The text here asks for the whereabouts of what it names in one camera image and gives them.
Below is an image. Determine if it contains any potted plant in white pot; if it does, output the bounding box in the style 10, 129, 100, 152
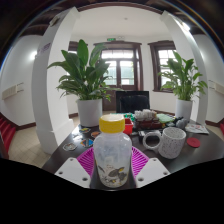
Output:
47, 39, 116, 128
159, 50, 209, 122

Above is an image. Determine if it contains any green box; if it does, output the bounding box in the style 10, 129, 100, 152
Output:
113, 113, 136, 123

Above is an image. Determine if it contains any white speckled mug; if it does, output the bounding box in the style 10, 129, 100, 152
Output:
142, 126, 187, 160

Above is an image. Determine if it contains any clear bottle with yellow cap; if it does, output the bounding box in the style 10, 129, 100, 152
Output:
92, 114, 133, 189

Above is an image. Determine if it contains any dark wooden framed window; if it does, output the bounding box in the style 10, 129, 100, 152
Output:
68, 40, 80, 53
148, 40, 178, 93

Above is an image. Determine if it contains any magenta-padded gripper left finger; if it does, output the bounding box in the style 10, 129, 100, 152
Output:
54, 146, 96, 189

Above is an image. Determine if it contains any black office chair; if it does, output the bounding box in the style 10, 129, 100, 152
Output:
115, 90, 151, 114

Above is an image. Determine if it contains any white printed booklet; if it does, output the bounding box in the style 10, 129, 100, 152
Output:
185, 123, 210, 135

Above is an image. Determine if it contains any red plastic box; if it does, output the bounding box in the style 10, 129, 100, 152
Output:
122, 118, 135, 135

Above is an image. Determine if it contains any green cloth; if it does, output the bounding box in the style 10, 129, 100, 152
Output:
156, 113, 175, 124

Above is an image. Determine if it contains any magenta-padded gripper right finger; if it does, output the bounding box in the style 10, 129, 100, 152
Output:
131, 146, 172, 189

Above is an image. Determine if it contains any dark wooden glazed door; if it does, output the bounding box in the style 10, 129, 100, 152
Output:
94, 41, 144, 92

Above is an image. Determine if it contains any flat round red coaster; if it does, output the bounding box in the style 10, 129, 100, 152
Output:
186, 136, 202, 149

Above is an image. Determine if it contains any brown tray of small bottles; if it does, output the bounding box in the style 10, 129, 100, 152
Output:
134, 109, 163, 130

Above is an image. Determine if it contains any white wall radiator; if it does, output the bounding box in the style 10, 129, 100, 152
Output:
208, 79, 224, 96
1, 82, 25, 101

